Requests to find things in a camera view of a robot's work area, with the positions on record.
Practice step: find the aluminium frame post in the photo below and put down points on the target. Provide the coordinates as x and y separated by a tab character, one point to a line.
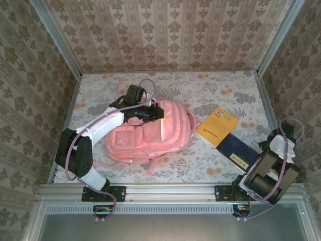
58	37
278	37

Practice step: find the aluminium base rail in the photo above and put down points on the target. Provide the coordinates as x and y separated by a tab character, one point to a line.
170	192

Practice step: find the yellow book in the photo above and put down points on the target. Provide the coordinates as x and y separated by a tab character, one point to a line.
215	125

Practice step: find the grey metal panel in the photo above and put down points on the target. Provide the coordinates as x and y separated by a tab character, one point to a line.
163	228

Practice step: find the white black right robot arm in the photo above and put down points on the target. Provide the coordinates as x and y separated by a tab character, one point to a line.
270	175

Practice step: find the aluminium side rail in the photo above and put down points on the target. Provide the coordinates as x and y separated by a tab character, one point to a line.
73	100
269	105

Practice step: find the thin dark blue book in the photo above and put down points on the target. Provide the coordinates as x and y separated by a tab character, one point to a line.
238	150

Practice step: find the pink backpack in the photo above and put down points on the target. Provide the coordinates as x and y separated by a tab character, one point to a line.
150	140

